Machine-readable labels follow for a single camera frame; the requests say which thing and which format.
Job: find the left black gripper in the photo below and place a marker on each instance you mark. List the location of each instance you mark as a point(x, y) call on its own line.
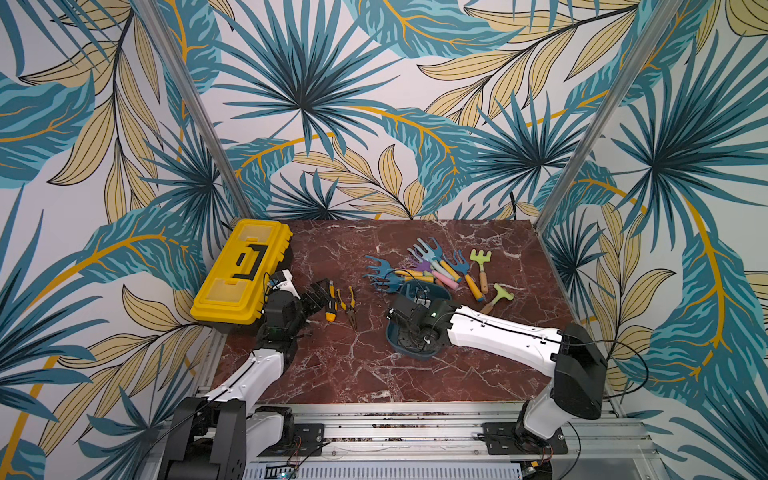
point(322, 296)

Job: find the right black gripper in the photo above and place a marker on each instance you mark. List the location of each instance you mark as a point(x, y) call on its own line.
point(405, 315)

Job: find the blue claw rake yellow handle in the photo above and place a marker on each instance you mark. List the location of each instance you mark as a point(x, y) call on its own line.
point(382, 270)

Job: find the green rake wooden handle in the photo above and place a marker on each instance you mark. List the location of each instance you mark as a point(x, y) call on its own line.
point(481, 257)
point(501, 294)

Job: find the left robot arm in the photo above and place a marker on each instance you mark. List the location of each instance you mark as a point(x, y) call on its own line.
point(216, 435)

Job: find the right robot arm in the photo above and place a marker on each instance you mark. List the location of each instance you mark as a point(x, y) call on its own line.
point(569, 357)

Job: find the teal storage tray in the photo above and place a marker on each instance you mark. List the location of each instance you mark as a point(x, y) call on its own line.
point(406, 335)

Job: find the purple small rake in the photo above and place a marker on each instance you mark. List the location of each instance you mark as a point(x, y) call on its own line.
point(420, 267)

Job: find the yellow plastic toolbox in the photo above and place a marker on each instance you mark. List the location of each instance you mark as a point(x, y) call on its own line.
point(235, 290)

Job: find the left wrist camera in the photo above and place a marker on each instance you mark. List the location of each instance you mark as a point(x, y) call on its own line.
point(283, 281)

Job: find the yellow handled pliers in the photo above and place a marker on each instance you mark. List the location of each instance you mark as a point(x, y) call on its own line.
point(350, 308)

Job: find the light blue fork pink handle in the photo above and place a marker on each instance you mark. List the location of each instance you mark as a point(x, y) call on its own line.
point(426, 253)

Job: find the teal fork yellow handle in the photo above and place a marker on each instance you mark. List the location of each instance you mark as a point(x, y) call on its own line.
point(438, 252)

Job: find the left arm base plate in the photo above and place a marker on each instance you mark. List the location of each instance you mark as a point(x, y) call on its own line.
point(300, 439)

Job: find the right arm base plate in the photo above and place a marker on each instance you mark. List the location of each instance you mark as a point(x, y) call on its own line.
point(506, 438)

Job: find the left aluminium corner post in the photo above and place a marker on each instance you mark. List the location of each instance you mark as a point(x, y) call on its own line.
point(160, 34)

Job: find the aluminium corner post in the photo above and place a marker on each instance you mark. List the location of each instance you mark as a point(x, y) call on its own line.
point(638, 56)
point(160, 34)

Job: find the aluminium rail frame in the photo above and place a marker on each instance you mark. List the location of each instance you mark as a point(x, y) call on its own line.
point(423, 433)

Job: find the right aluminium corner post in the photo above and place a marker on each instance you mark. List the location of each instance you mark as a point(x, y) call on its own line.
point(638, 56)

